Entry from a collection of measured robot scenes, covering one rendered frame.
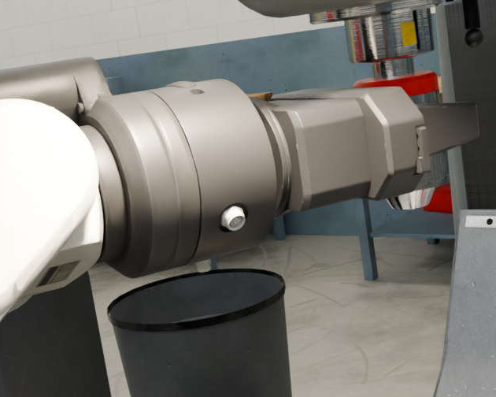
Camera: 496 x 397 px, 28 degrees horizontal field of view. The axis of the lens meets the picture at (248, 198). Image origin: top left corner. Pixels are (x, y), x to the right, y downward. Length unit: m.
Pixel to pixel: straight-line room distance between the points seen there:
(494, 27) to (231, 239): 0.51
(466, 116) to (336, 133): 0.09
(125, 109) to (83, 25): 6.43
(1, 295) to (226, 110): 0.14
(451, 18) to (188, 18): 5.31
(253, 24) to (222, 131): 5.46
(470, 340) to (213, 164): 0.54
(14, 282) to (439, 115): 0.25
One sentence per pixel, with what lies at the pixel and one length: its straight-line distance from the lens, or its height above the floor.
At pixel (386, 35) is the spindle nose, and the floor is 1.29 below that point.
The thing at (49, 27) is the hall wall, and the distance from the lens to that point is 7.13.
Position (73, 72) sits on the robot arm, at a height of 1.30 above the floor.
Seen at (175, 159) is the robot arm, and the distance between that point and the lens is 0.44.
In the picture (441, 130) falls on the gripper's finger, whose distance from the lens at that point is 0.54.
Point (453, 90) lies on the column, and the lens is 0.96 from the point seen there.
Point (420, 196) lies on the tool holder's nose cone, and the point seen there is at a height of 1.20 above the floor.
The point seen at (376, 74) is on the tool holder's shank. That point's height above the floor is 1.27.
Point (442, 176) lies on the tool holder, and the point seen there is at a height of 1.21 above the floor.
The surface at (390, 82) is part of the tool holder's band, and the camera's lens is 0.54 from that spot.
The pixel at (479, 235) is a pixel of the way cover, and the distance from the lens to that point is 0.96.
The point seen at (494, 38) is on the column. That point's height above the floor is 1.26.
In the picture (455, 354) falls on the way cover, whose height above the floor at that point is 0.98.
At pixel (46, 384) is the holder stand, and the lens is 0.80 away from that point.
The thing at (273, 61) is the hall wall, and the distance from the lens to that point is 5.84.
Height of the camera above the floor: 1.31
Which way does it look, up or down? 10 degrees down
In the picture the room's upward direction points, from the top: 9 degrees counter-clockwise
